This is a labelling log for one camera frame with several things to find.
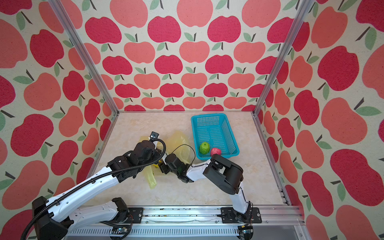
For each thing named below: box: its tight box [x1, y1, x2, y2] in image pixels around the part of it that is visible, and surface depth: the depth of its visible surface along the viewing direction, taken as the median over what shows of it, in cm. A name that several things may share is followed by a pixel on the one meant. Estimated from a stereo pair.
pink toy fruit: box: [210, 147, 222, 157], surface depth 94 cm
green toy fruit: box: [199, 141, 211, 155], surface depth 95 cm
